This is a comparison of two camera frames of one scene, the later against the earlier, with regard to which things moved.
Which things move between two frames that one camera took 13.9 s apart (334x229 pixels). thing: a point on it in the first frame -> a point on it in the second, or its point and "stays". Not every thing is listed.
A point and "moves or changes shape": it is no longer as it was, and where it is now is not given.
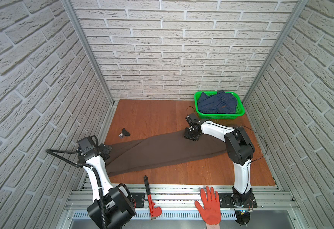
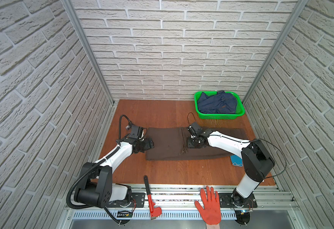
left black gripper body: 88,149 -> 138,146
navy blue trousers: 222,103 stays
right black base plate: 227,201 stays
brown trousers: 161,148 moves or changes shape
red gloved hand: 212,212 stays
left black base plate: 139,198 stays
